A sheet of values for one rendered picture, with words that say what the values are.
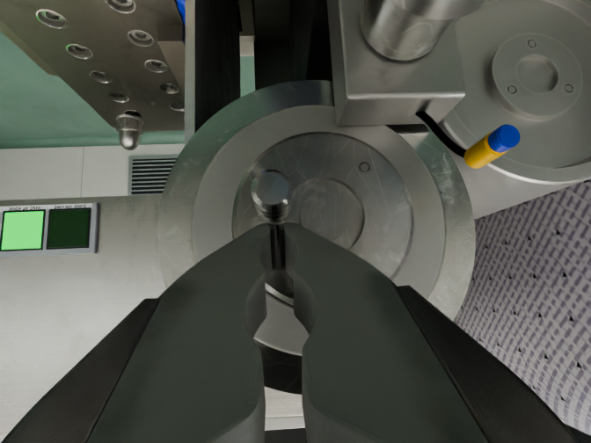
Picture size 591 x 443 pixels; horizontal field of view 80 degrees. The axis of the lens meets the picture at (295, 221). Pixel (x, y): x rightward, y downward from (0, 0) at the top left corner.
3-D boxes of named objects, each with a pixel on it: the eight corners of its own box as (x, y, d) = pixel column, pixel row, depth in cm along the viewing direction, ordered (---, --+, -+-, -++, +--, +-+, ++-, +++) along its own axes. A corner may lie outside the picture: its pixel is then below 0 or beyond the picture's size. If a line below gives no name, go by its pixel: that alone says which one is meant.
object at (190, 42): (194, -165, 21) (194, 129, 17) (239, 72, 44) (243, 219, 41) (186, -165, 21) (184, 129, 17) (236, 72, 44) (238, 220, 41)
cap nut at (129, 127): (138, 113, 49) (137, 144, 49) (148, 125, 53) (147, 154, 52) (111, 114, 49) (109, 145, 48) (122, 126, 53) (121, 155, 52)
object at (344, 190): (405, 325, 14) (214, 294, 14) (390, 320, 16) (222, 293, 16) (424, 145, 15) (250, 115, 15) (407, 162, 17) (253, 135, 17)
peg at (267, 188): (267, 159, 12) (301, 184, 12) (269, 184, 15) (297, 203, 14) (241, 192, 12) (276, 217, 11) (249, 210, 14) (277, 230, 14)
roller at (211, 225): (443, 112, 17) (450, 364, 15) (346, 217, 43) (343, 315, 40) (203, 96, 17) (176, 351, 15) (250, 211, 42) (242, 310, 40)
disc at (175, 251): (470, 89, 18) (484, 403, 15) (465, 94, 18) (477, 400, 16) (175, 68, 18) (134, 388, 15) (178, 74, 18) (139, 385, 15)
